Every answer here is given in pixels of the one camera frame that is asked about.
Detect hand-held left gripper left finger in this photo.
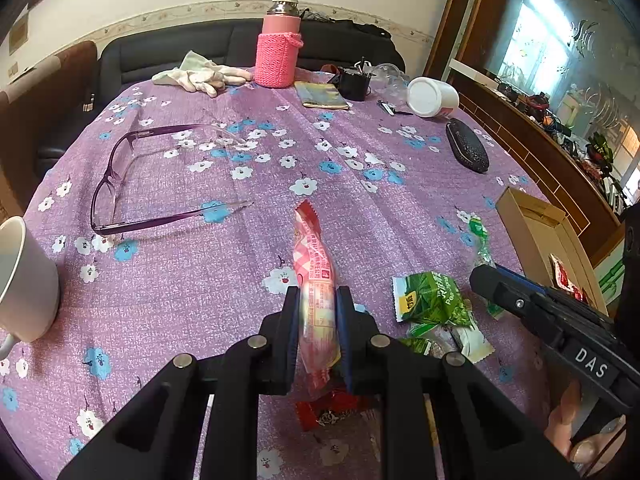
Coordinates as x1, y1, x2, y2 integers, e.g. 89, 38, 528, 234
57, 286, 301, 480

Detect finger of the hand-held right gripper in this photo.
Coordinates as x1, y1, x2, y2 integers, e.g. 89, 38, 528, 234
469, 264, 546, 341
492, 266, 548, 295

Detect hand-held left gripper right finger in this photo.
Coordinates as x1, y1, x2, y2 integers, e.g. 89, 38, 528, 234
336, 285, 581, 480

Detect pink snack packet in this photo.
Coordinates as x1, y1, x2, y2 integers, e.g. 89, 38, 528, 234
292, 200, 343, 396

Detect green pea snack packet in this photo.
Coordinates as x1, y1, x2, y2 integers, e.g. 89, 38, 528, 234
400, 324, 493, 365
391, 271, 475, 326

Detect clear green-ended candy packet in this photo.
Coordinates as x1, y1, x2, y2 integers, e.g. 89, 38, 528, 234
467, 214, 507, 322

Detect cardboard box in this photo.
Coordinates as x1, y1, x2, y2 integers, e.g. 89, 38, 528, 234
495, 186, 623, 321

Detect red candy packet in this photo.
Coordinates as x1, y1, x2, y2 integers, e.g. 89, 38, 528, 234
295, 389, 376, 432

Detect person's right hand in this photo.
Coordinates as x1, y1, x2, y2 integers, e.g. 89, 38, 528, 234
545, 380, 628, 476

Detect wooden cabinet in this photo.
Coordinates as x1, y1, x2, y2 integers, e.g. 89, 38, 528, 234
447, 57, 626, 271

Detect black glasses case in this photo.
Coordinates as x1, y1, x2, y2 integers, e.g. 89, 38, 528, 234
445, 119, 490, 174

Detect pile of cabinet clutter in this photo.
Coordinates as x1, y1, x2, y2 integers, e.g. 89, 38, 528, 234
492, 75, 631, 211

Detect white plastic jar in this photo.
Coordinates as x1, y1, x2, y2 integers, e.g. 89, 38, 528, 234
406, 77, 461, 119

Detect purple eyeglasses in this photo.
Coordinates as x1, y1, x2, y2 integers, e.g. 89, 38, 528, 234
90, 124, 255, 236

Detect small notebook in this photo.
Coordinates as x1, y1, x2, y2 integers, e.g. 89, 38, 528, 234
294, 80, 351, 110

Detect small black container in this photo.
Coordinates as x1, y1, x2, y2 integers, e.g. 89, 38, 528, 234
327, 57, 376, 102

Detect white gloves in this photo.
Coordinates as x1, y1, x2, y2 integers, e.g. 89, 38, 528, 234
151, 51, 253, 99

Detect etched glass panel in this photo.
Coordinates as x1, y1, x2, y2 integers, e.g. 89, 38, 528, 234
480, 0, 640, 171

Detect white cup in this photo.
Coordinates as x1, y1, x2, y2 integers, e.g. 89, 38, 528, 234
0, 216, 61, 361

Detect pink knit-sleeved thermos bottle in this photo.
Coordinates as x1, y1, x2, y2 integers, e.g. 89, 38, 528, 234
254, 0, 304, 90

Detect black sofa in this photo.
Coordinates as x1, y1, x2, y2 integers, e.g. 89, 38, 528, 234
97, 19, 406, 106

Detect dark clothes pile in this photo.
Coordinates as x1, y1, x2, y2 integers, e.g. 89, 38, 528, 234
300, 7, 393, 41

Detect brown chair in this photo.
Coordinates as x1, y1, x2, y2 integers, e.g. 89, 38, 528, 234
0, 40, 101, 171

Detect wall plaque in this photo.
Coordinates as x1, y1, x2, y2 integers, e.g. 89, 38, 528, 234
7, 20, 30, 56

